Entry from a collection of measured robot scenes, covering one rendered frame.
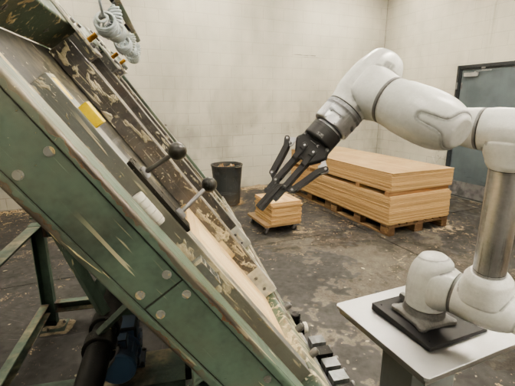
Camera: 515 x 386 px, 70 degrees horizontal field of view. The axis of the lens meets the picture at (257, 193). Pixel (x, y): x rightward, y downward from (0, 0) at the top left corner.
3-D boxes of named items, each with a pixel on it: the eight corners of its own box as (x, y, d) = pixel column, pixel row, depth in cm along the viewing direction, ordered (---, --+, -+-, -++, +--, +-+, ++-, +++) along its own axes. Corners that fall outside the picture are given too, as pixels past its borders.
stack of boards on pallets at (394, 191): (447, 225, 489) (455, 167, 470) (386, 237, 448) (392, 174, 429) (337, 187, 707) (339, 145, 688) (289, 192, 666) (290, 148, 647)
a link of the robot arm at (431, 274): (415, 288, 159) (423, 241, 153) (459, 307, 146) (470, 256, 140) (395, 301, 149) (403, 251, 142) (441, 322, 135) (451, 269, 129)
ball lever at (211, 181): (185, 223, 82) (222, 184, 88) (173, 210, 81) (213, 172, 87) (178, 223, 85) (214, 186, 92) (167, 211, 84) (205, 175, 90)
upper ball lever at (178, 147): (142, 186, 79) (186, 158, 73) (130, 172, 78) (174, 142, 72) (149, 178, 82) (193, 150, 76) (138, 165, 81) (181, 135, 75)
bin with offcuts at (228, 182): (248, 205, 582) (247, 165, 566) (217, 209, 562) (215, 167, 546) (237, 197, 628) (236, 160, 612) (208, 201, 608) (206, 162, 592)
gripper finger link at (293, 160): (309, 145, 82) (304, 141, 82) (274, 182, 82) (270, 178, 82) (310, 149, 85) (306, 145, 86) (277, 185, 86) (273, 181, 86)
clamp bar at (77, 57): (263, 302, 138) (313, 263, 139) (14, 14, 99) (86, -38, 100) (257, 289, 147) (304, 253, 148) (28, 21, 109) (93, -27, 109)
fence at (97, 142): (299, 382, 100) (311, 373, 100) (27, 84, 69) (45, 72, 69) (293, 370, 104) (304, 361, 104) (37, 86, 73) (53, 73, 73)
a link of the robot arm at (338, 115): (362, 114, 77) (343, 135, 78) (360, 128, 86) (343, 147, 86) (329, 89, 80) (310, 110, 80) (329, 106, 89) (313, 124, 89)
